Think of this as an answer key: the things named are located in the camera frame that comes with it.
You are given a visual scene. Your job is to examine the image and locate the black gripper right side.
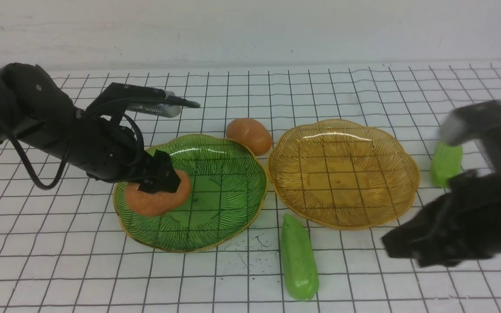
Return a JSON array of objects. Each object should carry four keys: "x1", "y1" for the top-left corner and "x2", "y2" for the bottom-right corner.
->
[{"x1": 381, "y1": 174, "x2": 501, "y2": 268}]

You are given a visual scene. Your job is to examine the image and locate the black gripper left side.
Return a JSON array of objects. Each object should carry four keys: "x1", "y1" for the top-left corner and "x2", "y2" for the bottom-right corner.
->
[{"x1": 76, "y1": 117, "x2": 180, "y2": 194}]

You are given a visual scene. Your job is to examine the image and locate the orange potato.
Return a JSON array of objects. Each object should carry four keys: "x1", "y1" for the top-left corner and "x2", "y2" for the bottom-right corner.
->
[
  {"x1": 225, "y1": 118, "x2": 273, "y2": 156},
  {"x1": 125, "y1": 169, "x2": 191, "y2": 216}
]

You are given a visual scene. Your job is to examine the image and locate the green pepper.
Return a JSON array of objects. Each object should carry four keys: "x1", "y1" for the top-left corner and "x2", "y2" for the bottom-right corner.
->
[
  {"x1": 429, "y1": 141, "x2": 464, "y2": 189},
  {"x1": 280, "y1": 213, "x2": 319, "y2": 301}
]

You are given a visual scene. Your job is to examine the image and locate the green glass flower plate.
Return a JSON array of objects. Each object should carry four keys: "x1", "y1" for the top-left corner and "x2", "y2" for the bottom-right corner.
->
[{"x1": 113, "y1": 133, "x2": 268, "y2": 253}]

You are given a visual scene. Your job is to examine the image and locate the white grid table mat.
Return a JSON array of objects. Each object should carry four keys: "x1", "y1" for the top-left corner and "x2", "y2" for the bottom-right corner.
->
[{"x1": 0, "y1": 62, "x2": 501, "y2": 313}]

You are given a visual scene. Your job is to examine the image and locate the amber glass flower plate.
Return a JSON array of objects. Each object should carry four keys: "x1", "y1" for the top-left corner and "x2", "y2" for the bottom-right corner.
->
[{"x1": 267, "y1": 119, "x2": 421, "y2": 230}]

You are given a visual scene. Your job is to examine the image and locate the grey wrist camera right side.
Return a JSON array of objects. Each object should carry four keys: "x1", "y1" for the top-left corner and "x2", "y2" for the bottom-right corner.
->
[{"x1": 438, "y1": 100, "x2": 501, "y2": 146}]

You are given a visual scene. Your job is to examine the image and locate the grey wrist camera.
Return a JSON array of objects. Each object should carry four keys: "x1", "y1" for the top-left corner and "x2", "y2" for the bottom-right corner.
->
[
  {"x1": 438, "y1": 100, "x2": 501, "y2": 146},
  {"x1": 85, "y1": 83, "x2": 201, "y2": 118}
]

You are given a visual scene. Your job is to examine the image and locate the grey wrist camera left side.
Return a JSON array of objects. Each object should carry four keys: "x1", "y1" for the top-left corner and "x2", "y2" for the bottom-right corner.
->
[{"x1": 85, "y1": 83, "x2": 201, "y2": 118}]

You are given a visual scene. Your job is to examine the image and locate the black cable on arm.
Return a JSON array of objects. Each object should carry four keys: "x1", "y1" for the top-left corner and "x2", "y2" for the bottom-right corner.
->
[{"x1": 0, "y1": 98, "x2": 70, "y2": 191}]

